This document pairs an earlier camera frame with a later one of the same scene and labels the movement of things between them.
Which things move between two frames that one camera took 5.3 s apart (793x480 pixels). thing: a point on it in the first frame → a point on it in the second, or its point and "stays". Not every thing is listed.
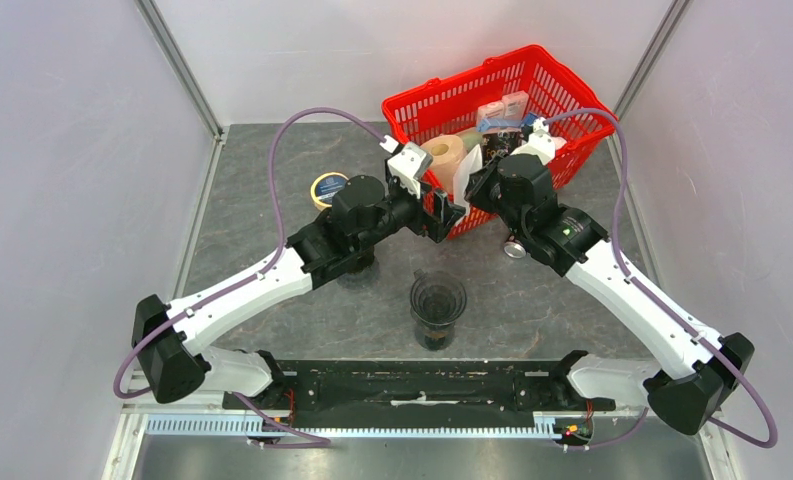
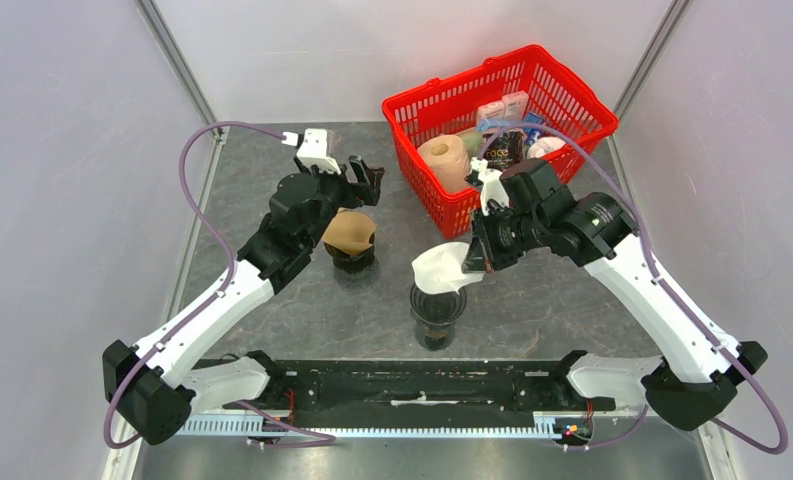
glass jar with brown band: x=435 y=338 stays
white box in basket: x=515 y=105 stays
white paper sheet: x=473 y=162 → x=438 y=269
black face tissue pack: x=507 y=142 stays
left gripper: x=444 y=215 → x=368 y=176
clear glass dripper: x=437 y=297 stays
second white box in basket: x=490 y=116 stays
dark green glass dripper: x=366 y=259 stays
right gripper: x=477 y=186 → x=483 y=254
